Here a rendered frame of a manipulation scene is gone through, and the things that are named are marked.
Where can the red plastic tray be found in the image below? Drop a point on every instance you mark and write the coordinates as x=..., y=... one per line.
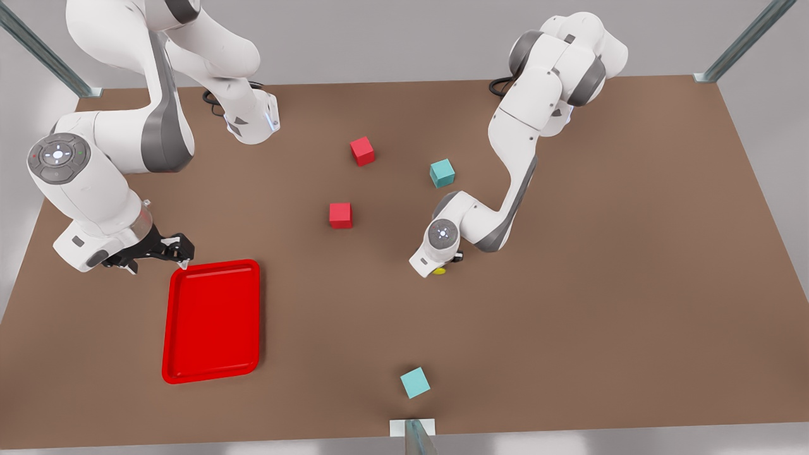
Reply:
x=212, y=320

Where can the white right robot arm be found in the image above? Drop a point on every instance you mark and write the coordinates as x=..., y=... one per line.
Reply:
x=95, y=183

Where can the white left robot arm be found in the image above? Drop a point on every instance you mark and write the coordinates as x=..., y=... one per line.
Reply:
x=528, y=120

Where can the teal cube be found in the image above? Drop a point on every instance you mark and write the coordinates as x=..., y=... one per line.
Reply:
x=442, y=173
x=415, y=383

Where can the red cube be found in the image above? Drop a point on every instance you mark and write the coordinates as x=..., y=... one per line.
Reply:
x=340, y=215
x=363, y=151

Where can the silver frame post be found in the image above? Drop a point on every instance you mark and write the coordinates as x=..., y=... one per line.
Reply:
x=417, y=436
x=742, y=41
x=44, y=54

